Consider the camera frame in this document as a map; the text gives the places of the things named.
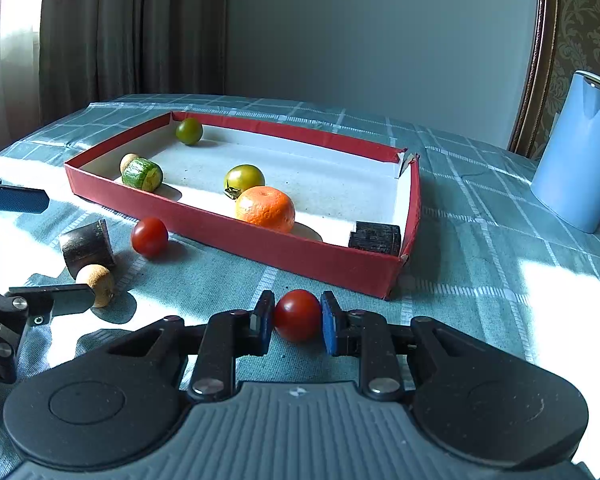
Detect white sheer curtain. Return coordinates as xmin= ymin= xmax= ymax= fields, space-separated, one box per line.
xmin=0 ymin=0 xmax=48 ymax=162

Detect brown patterned curtain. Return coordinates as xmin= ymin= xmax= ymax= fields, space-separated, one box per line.
xmin=39 ymin=0 xmax=229 ymax=126

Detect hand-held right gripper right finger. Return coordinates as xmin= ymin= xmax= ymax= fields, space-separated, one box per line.
xmin=320 ymin=291 xmax=486 ymax=396

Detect green tomato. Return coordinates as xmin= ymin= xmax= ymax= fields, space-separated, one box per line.
xmin=175 ymin=117 xmax=204 ymax=146
xmin=223 ymin=164 xmax=266 ymax=200

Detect orange mandarin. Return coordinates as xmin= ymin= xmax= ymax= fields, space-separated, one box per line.
xmin=235 ymin=185 xmax=296 ymax=234

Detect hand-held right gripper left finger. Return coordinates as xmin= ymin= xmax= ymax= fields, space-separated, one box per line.
xmin=107 ymin=290 xmax=276 ymax=402

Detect brown wooden wall frame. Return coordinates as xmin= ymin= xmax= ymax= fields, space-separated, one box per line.
xmin=507 ymin=0 xmax=565 ymax=157

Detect teal checked tablecloth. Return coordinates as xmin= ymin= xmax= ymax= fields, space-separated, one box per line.
xmin=0 ymin=94 xmax=600 ymax=480

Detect red cardboard box tray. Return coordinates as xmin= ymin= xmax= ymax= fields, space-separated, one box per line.
xmin=64 ymin=111 xmax=422 ymax=301

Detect red cherry tomato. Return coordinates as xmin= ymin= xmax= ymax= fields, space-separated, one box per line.
xmin=273 ymin=289 xmax=323 ymax=343
xmin=131 ymin=217 xmax=170 ymax=259

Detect green cucumber piece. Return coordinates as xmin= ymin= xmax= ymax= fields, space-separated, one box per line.
xmin=121 ymin=157 xmax=164 ymax=193

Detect dark sugarcane piece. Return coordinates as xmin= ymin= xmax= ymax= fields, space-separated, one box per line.
xmin=348 ymin=221 xmax=402 ymax=257
xmin=59 ymin=218 xmax=117 ymax=280

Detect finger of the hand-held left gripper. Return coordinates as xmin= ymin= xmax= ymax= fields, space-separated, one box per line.
xmin=0 ymin=162 xmax=51 ymax=215
xmin=0 ymin=279 xmax=97 ymax=385

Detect blue electric kettle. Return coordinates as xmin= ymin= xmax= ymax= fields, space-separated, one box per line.
xmin=530 ymin=71 xmax=600 ymax=235

